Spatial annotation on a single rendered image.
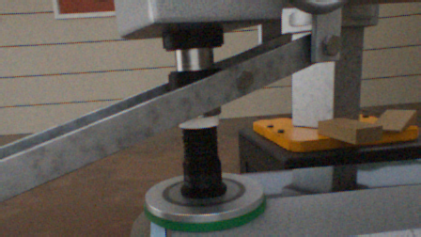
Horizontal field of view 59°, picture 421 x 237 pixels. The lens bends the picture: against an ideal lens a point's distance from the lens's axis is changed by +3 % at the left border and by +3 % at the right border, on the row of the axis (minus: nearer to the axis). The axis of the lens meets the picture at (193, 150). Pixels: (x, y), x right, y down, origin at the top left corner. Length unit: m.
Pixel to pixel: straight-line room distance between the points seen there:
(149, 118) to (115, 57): 6.18
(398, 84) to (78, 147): 7.31
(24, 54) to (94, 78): 1.19
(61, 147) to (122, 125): 0.09
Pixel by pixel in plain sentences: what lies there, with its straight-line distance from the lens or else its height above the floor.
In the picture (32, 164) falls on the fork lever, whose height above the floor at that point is 0.97.
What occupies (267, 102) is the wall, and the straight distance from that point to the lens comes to 6.82.
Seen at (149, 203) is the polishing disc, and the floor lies 0.86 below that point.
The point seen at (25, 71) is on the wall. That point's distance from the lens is 7.13.
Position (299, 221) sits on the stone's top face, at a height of 0.83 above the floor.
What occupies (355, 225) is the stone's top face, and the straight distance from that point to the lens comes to 0.61.
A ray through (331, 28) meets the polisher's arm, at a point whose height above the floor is 1.11.
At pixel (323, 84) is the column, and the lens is 1.50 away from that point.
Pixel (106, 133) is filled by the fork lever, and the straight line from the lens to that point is 0.52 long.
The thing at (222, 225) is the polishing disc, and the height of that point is 0.84.
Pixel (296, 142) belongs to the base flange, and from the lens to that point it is 1.34.
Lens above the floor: 1.09
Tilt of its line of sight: 14 degrees down
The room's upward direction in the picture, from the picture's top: 4 degrees counter-clockwise
